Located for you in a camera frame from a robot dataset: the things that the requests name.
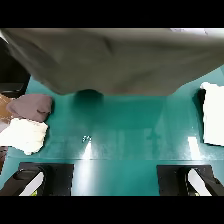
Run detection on grey garment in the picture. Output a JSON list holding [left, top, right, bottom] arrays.
[[0, 28, 224, 97]]

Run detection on mauve garment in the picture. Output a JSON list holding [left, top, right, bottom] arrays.
[[5, 93, 54, 123]]

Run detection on white garment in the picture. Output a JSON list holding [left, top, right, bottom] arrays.
[[199, 81, 224, 147], [0, 117, 49, 156]]

